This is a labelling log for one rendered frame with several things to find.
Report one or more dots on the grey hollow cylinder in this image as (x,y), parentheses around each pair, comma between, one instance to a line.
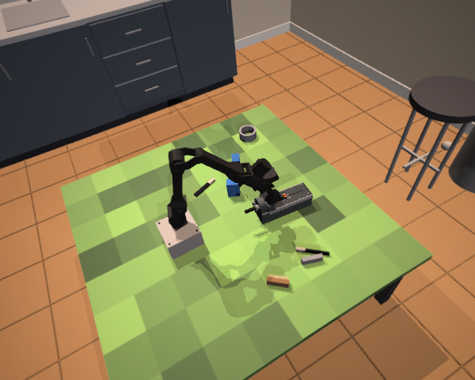
(247,129)

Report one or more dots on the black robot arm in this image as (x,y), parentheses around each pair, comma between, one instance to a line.
(233,170)

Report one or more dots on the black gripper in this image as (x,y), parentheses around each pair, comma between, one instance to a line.
(273,195)

